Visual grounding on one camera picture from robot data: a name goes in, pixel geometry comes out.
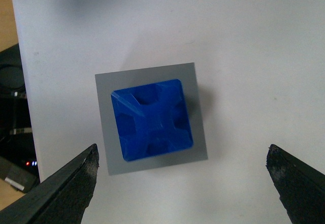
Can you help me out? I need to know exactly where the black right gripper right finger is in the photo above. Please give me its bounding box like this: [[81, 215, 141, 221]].
[[266, 144, 324, 223]]

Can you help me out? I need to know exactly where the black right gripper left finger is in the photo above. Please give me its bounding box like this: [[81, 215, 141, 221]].
[[1, 144, 99, 223]]

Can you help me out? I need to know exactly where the blue handled insert part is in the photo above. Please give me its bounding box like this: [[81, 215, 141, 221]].
[[111, 79, 193, 162]]

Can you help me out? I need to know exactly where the gray cube base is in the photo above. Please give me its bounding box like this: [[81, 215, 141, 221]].
[[95, 63, 208, 176]]

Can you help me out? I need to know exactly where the black electronic device with LEDs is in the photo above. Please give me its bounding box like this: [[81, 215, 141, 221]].
[[1, 44, 40, 194]]

